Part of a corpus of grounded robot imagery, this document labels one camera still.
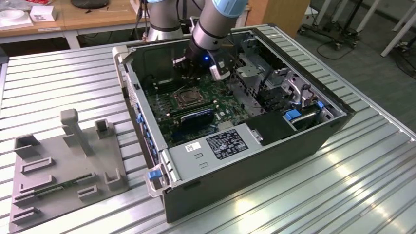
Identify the white table leg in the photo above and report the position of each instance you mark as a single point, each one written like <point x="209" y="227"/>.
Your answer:
<point x="389" y="47"/>

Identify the metal locking lever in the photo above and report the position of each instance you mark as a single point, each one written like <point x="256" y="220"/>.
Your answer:
<point x="179" y="89"/>

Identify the wooden cabinet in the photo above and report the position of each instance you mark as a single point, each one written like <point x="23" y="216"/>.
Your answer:
<point x="283" y="14"/>

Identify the metal drive cage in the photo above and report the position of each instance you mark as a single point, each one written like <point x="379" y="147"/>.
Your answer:
<point x="249" y="70"/>

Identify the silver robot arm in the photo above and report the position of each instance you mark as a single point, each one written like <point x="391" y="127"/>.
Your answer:
<point x="211" y="31"/>

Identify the gray power supply unit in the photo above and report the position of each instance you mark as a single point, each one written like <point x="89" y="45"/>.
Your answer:
<point x="195" y="165"/>

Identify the black wheeled stand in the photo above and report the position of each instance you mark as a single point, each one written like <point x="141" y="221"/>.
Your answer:
<point x="343" y="34"/>

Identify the white plastic bowl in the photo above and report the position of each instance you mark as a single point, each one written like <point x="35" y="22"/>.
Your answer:
<point x="12" y="17"/>

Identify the blue slot clip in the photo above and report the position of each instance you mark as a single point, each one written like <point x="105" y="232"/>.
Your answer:
<point x="139" y="118"/>

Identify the black drive bay shroud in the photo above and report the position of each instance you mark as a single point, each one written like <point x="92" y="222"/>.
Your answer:
<point x="267" y="129"/>

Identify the small blue clip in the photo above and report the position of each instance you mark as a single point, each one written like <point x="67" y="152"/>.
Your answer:
<point x="319" y="105"/>

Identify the CPU socket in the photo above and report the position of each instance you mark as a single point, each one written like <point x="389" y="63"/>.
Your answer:
<point x="180" y="105"/>

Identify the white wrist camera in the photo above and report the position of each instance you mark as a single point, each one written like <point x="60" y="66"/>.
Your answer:
<point x="220" y="70"/>

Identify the black round object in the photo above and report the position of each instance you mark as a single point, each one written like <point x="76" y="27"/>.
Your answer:
<point x="89" y="3"/>

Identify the green motherboard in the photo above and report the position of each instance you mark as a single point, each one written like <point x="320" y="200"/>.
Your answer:
<point x="227" y="102"/>

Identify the silver CPU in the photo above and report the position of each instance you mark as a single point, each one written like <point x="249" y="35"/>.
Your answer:
<point x="189" y="96"/>

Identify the blue case latch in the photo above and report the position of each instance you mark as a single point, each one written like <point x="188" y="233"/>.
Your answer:
<point x="153" y="175"/>

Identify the green RAM stick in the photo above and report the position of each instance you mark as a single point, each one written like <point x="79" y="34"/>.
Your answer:
<point x="55" y="189"/>

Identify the gray parts rack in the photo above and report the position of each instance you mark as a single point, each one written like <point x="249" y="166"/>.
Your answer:
<point x="64" y="165"/>

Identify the white cardboard box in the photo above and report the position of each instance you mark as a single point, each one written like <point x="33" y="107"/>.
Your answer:
<point x="44" y="12"/>

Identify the black PC case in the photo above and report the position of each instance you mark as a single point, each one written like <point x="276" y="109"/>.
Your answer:
<point x="243" y="185"/>

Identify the red packet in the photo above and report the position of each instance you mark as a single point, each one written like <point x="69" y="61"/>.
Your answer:
<point x="39" y="2"/>

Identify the wooden desk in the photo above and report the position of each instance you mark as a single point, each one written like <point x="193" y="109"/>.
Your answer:
<point x="97" y="19"/>

